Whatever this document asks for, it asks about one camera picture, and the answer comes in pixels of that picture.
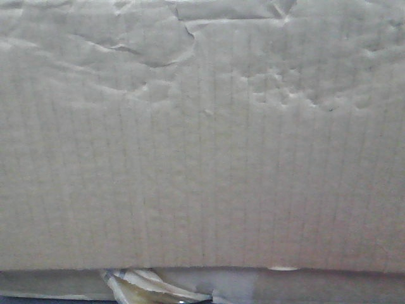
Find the brown cardboard box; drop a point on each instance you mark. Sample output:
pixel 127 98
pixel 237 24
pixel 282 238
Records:
pixel 184 151

